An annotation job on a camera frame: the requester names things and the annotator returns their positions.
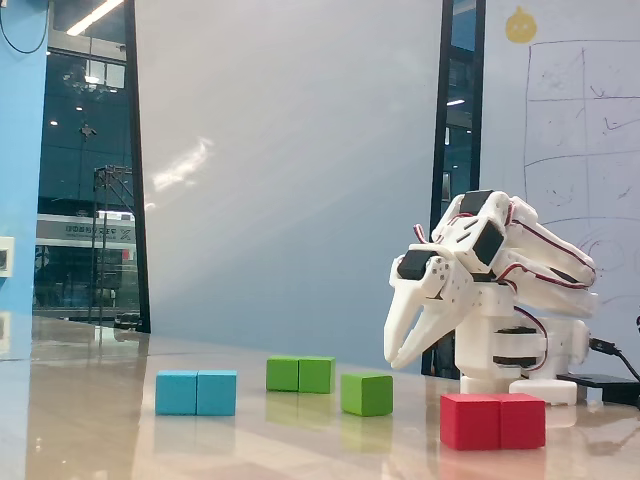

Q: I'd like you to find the black power adapter box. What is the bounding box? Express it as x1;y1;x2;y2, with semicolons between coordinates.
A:
555;372;640;405

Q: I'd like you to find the yellow round sticker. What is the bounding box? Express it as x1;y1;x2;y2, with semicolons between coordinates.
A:
504;5;539;45

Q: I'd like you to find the whiteboard with marker sketches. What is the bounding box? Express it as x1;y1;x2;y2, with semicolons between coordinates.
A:
480;0;640;396

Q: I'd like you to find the white wall socket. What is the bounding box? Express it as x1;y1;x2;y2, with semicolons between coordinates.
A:
0;235;16;278

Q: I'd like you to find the small green wooden cube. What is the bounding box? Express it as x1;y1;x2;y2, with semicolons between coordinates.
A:
340;372;395;418

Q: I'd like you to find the red block pair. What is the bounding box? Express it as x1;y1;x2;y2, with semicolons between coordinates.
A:
439;392;547;452

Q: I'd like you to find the green block pair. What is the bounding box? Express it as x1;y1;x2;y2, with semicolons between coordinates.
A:
265;355;337;395

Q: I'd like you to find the white ceiling light strip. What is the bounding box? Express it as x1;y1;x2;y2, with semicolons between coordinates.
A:
66;0;125;37

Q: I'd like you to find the thin black hanging cable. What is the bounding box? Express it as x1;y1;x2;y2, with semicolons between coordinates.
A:
0;0;54;54

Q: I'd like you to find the metal scaffold tower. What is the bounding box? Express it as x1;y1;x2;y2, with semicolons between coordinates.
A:
92;163;136;326

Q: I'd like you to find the black window frame post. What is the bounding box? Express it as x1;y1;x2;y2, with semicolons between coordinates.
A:
421;0;455;377
123;0;152;335

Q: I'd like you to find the black power cable with plug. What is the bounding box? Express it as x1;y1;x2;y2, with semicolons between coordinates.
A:
587;337;640;382

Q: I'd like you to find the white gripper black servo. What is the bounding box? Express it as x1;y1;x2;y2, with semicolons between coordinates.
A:
383;243;475;371

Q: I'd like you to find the blue block pair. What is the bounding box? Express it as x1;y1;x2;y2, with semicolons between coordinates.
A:
154;369;238;417

